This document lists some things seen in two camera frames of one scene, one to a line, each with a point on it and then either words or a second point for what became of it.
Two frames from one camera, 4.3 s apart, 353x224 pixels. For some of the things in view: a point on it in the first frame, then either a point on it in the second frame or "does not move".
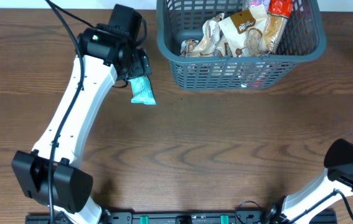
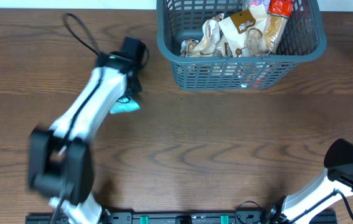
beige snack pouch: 210,36 does not move
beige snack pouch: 244,32 does not move
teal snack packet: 142,91 to 124,104
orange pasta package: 278,12 does not move
